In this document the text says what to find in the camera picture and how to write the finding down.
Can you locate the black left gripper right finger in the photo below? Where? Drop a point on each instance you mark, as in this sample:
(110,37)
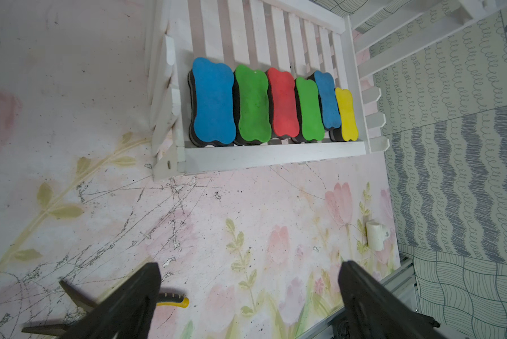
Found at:
(372,305)

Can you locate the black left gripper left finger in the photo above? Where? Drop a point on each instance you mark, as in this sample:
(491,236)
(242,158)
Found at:
(127,312)

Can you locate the yellow eraser lower shelf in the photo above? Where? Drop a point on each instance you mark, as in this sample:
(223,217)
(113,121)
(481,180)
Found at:
(348,130)

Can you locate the green eraser lower shelf right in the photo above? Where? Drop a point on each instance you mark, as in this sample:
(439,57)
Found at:
(311,128)

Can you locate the green eraser shelf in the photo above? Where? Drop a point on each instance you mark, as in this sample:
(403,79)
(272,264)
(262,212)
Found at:
(311,128)
(251,106)

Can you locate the red eraser lower shelf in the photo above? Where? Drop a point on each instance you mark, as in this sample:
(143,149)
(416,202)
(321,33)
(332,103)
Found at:
(282,104)

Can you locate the blue eraser lower shelf left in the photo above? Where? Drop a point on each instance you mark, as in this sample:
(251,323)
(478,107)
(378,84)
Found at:
(212,102)

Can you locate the blue eraser shelf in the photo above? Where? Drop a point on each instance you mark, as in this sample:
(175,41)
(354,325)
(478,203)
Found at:
(327,99)
(212,102)

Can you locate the green eraser lower shelf left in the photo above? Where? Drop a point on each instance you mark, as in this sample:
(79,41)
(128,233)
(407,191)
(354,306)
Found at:
(251,106)

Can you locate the blue eraser lower shelf right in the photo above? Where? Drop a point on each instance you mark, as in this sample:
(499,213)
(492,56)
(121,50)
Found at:
(327,99)

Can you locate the white slatted two-tier shelf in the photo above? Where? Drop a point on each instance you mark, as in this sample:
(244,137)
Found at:
(299,37)

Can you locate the small white cylinder on table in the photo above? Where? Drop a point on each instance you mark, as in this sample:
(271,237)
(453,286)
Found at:
(377,234)

